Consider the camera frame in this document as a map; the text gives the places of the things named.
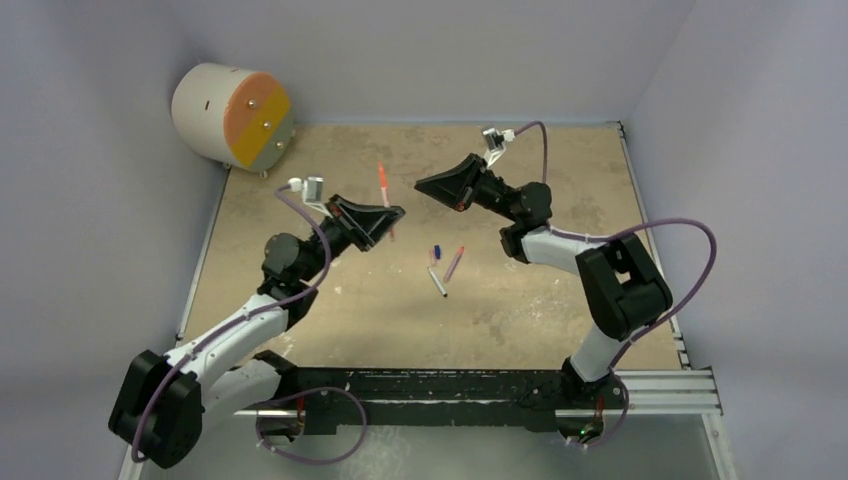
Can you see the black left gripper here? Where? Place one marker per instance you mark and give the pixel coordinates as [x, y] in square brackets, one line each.
[345, 216]

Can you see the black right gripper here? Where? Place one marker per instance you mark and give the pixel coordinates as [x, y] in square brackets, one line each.
[470, 187]

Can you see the orange pen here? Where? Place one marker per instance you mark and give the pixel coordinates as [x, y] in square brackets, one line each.
[383, 184]

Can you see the white pen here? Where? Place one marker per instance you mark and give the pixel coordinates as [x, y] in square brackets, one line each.
[437, 282]

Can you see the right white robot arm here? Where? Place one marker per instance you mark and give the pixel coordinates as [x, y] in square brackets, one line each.
[622, 285]

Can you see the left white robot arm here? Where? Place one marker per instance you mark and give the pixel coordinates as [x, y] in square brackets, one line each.
[164, 399]

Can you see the purple pen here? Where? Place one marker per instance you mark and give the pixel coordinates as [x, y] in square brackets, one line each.
[453, 264]

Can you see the round mini drawer cabinet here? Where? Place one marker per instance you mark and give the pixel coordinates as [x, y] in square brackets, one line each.
[238, 117]

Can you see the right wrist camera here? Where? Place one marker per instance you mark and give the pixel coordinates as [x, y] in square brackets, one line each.
[496, 142]

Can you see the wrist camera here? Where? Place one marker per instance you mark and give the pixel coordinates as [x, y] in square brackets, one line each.
[496, 142]
[310, 188]

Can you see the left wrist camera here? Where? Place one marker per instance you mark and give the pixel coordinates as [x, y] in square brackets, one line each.
[310, 188]

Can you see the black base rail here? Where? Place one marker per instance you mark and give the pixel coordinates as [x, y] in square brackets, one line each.
[539, 401]

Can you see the aluminium frame rail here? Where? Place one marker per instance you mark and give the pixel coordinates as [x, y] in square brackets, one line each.
[671, 392]

